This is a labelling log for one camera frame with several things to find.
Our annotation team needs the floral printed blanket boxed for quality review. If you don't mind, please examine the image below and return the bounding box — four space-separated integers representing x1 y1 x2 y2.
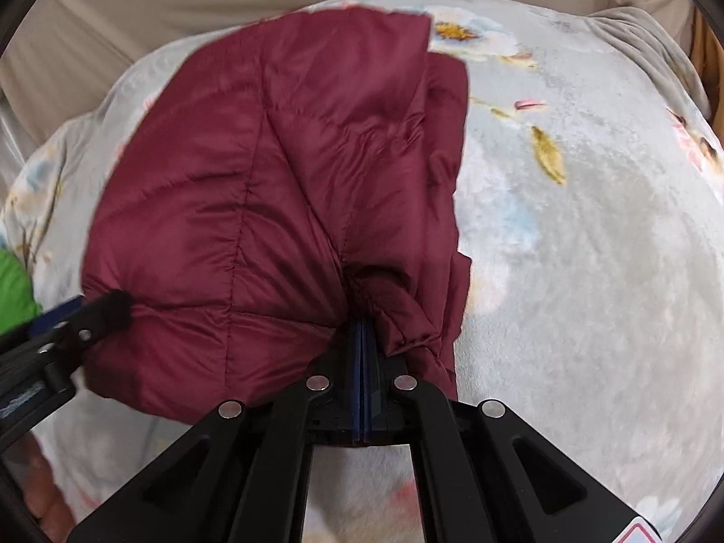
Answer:
0 0 724 543

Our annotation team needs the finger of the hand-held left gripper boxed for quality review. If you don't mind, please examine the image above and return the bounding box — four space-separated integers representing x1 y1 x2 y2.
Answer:
0 290 138 454
29 297 87 337

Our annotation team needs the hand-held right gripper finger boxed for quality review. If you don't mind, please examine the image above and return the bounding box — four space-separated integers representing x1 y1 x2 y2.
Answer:
68 318 362 543
361 319 664 543

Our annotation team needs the wooden bed frame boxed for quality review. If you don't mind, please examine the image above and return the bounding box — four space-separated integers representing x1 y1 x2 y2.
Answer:
689 11 724 162

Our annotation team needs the maroon quilted jacket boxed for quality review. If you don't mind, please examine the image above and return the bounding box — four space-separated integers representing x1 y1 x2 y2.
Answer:
81 5 474 426

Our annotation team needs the person's left hand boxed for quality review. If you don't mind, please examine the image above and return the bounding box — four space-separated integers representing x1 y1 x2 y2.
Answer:
16 438 77 543

